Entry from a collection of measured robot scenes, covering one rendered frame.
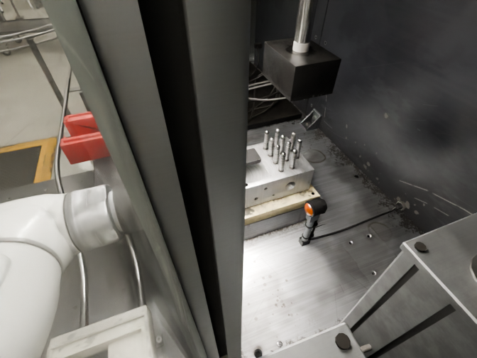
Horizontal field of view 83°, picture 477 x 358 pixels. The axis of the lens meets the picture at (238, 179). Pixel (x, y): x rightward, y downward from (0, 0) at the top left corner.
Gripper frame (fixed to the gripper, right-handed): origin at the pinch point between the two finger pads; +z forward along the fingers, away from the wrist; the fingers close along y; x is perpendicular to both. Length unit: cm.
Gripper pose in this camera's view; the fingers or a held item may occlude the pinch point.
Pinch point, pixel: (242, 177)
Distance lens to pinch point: 46.0
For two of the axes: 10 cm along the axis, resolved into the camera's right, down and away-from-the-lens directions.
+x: -3.5, -6.7, 6.6
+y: 0.0, -7.0, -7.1
